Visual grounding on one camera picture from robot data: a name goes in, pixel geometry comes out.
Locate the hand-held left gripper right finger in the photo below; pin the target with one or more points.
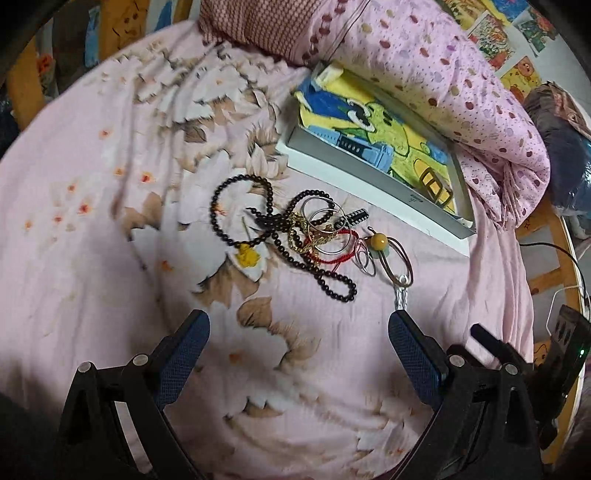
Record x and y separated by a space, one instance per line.
415 355

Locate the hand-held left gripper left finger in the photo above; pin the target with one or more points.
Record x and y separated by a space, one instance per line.
184 350

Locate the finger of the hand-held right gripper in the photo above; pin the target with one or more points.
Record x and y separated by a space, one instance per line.
489 339

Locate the yellow flower hair pin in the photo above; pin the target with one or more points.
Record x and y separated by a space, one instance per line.
247 256

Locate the silver bangle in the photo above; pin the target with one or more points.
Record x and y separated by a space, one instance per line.
332 254
325 210
318 197

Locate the black hair clip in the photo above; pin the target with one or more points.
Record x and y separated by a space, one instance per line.
355 216

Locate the grey and white box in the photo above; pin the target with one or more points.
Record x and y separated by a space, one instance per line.
351 177

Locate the pink floral bed sheet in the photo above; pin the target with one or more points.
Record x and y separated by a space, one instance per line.
92 230

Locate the blue plastic-wrapped bundle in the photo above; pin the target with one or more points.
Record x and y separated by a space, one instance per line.
568 175

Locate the yellow frog drawing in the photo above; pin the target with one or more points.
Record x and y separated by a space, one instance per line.
378 129

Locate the pink spotted folded quilt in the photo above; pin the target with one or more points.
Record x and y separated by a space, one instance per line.
438 69

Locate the white paper slip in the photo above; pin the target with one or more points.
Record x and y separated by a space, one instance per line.
332 74

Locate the red checked pillow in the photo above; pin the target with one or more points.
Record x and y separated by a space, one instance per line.
258 23

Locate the group of wall drawings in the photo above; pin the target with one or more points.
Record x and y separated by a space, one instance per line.
489 37

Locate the wooden bed frame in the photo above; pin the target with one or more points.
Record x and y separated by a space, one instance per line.
120 23

